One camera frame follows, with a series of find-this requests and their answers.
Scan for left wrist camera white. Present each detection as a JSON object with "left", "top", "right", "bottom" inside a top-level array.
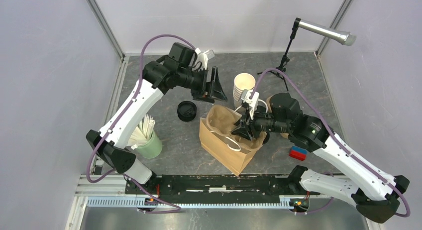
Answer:
[{"left": 193, "top": 48, "right": 215, "bottom": 70}]

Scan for red and blue block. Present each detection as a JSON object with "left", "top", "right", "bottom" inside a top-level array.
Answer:
[{"left": 289, "top": 146, "right": 307, "bottom": 161}]

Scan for brown pulp cup carrier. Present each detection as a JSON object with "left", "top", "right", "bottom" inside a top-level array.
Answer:
[{"left": 265, "top": 95, "right": 289, "bottom": 139}]

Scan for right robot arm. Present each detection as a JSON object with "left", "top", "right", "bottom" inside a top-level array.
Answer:
[{"left": 232, "top": 90, "right": 410, "bottom": 224}]

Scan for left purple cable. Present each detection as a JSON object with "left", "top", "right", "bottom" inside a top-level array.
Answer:
[{"left": 86, "top": 34, "right": 198, "bottom": 214}]

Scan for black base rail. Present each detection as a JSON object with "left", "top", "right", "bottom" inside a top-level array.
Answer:
[{"left": 143, "top": 174, "right": 307, "bottom": 204}]

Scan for green cup holder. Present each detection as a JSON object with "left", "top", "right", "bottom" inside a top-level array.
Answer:
[{"left": 135, "top": 131, "right": 163, "bottom": 159}]

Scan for brown paper bag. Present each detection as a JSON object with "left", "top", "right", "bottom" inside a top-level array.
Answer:
[{"left": 199, "top": 118, "right": 259, "bottom": 176}]

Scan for stack of black lids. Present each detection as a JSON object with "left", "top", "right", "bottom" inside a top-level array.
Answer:
[{"left": 177, "top": 101, "right": 197, "bottom": 122}]

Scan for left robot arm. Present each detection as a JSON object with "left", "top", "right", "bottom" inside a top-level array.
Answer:
[{"left": 86, "top": 42, "right": 227, "bottom": 194}]

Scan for stack of white paper cups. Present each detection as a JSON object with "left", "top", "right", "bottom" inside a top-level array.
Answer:
[{"left": 233, "top": 73, "right": 256, "bottom": 109}]

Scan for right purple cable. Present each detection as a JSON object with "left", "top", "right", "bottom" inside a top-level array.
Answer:
[{"left": 251, "top": 67, "right": 412, "bottom": 219}]

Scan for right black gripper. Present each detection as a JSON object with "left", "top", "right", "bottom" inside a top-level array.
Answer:
[{"left": 231, "top": 103, "right": 291, "bottom": 141}]

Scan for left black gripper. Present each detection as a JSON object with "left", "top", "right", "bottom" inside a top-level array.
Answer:
[{"left": 178, "top": 66, "right": 228, "bottom": 104}]

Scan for purple cable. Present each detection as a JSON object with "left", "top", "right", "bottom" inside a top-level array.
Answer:
[
  {"left": 86, "top": 34, "right": 198, "bottom": 214},
  {"left": 251, "top": 67, "right": 412, "bottom": 219}
]

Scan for silver cylindrical lamp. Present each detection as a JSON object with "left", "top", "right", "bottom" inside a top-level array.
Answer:
[{"left": 295, "top": 18, "right": 357, "bottom": 46}]

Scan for black tripod stand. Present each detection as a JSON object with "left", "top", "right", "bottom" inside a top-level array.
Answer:
[{"left": 270, "top": 17, "right": 301, "bottom": 92}]

